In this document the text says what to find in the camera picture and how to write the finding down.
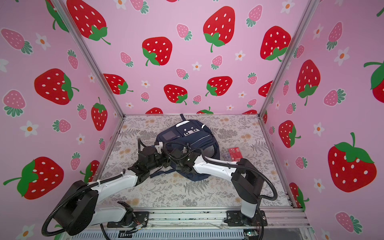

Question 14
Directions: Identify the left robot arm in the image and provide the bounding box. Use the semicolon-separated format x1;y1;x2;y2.
42;146;171;237

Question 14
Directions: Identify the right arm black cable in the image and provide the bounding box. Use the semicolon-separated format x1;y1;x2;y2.
163;140;278;202

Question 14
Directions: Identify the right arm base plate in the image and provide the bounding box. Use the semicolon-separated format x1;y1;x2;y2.
224;210;268;227

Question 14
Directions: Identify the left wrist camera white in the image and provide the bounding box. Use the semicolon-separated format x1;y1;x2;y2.
154;142;164;149

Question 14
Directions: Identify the clear plastic pencil case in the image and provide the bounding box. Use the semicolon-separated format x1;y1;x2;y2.
221;152;233;162

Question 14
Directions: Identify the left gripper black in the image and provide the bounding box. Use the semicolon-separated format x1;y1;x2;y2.
146;148;174;173

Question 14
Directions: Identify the red box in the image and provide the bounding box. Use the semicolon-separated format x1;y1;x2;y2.
228;147;243;162

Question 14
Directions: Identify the navy blue student backpack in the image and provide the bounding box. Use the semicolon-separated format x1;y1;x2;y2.
149;113;221;182

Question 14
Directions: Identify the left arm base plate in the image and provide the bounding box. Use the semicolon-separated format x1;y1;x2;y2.
107;212;150;229

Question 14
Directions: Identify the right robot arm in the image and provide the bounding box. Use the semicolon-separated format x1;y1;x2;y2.
169;149;268;219

